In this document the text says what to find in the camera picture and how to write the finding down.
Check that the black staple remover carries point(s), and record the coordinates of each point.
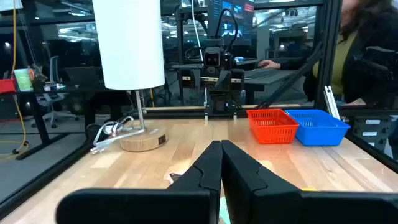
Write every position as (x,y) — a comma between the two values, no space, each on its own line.
(175,177)

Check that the white cylindrical lamp shade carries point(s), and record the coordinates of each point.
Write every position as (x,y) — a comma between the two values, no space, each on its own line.
(130,43)

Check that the black box with white labels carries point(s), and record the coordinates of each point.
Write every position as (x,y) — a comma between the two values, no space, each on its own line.
(373,133)

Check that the black aluminium rig frame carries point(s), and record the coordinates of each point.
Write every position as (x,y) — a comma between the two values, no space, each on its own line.
(326,46)

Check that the black laptop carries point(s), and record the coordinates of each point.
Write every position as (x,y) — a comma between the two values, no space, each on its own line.
(82,76)

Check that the yellow stapler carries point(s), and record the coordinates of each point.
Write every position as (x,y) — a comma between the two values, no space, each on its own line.
(310,189)

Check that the red plastic basket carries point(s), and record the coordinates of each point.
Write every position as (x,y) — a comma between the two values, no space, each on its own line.
(272,127)

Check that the red storage box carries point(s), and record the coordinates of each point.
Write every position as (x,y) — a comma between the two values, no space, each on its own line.
(7,86)

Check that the teal staple remover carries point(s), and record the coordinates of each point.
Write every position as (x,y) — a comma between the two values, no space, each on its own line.
(224,214)

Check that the silver lamp pole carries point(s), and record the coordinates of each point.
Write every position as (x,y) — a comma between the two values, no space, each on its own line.
(140,109)

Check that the black keyboard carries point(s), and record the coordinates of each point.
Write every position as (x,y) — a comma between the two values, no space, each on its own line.
(261,74)

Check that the blue plastic basket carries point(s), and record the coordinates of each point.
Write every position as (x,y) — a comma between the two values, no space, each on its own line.
(317,130)

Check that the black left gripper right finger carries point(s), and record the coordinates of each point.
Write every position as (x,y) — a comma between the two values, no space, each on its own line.
(248,193)

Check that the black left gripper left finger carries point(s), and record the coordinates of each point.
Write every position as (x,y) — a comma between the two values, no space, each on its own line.
(199,186)

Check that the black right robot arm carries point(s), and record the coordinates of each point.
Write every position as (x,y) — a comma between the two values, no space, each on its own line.
(219,105)

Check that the silver aluminium extrusion bar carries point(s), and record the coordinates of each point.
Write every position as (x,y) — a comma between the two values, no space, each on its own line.
(332,102)

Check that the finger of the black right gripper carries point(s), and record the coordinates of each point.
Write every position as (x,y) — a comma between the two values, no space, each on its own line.
(227,81)
(219,81)

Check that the monitor with blue display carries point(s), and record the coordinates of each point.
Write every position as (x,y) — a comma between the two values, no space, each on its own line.
(241,18)

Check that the round wooden lamp base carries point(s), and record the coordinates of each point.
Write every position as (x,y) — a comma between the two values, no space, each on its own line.
(143,141)

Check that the black office desk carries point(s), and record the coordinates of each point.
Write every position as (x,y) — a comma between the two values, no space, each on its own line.
(77,90)

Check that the person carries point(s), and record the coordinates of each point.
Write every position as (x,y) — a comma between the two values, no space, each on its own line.
(339,62)

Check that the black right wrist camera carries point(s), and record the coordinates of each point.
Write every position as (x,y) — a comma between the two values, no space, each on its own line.
(213,57)

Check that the grey office chair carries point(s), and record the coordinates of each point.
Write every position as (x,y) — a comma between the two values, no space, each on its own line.
(54,70)

